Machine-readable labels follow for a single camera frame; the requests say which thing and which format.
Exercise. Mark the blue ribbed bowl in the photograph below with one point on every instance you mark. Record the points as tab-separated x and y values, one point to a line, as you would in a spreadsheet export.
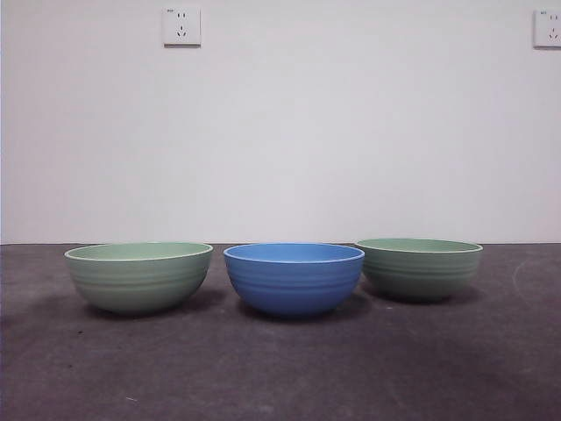
293	287

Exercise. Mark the green ribbed bowl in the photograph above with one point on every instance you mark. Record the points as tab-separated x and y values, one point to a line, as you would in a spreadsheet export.
418	276
138	285

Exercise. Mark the white wall socket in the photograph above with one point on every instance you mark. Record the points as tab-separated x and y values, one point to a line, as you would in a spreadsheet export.
182	26
548	28

